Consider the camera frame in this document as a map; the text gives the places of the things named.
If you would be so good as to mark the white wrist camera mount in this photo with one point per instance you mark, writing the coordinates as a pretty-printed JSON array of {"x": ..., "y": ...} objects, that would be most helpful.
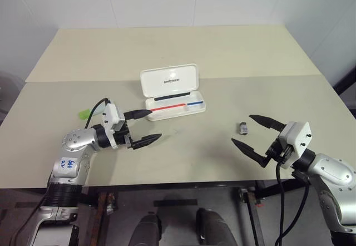
[
  {"x": 297, "y": 137},
  {"x": 111, "y": 118}
]

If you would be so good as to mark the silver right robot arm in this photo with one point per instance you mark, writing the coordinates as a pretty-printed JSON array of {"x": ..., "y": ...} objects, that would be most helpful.
[{"x": 333, "y": 171}]

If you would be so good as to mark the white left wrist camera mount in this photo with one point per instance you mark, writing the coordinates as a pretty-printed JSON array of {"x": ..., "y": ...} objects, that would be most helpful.
[{"x": 111, "y": 118}]

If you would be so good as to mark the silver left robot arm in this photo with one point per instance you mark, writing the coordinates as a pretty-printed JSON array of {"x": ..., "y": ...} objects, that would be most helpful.
[{"x": 72, "y": 141}]

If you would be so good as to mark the thin black pen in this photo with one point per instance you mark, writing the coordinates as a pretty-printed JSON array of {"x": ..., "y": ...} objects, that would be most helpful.
[{"x": 172, "y": 96}]

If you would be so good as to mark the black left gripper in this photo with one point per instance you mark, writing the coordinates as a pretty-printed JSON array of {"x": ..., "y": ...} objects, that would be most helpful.
[{"x": 121, "y": 138}]

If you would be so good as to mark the rusty metal bar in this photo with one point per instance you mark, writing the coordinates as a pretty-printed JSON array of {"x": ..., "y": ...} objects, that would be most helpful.
[{"x": 100, "y": 215}]

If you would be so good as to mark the grey metal table leg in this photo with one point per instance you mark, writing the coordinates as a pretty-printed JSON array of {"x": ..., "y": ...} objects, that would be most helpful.
[{"x": 250, "y": 221}]

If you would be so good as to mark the white plastic pencil case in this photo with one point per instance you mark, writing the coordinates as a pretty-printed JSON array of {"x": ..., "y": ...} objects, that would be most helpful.
[{"x": 155, "y": 76}]

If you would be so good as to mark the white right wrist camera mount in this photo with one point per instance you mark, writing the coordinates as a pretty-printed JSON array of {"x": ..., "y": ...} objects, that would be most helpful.
[{"x": 297, "y": 137}]

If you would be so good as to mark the dark rounded shape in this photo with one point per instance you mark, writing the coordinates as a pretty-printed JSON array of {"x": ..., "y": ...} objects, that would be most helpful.
[
  {"x": 214, "y": 229},
  {"x": 146, "y": 230}
]

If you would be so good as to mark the black table frame bar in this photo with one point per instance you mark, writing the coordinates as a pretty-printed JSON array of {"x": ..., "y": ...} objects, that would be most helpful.
[{"x": 167, "y": 186}]

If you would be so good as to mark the black flat strip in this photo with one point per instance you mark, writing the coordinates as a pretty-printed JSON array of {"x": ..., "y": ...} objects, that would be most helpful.
[{"x": 175, "y": 202}]

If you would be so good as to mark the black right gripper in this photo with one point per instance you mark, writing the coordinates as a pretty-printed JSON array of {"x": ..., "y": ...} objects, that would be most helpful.
[{"x": 278, "y": 151}]

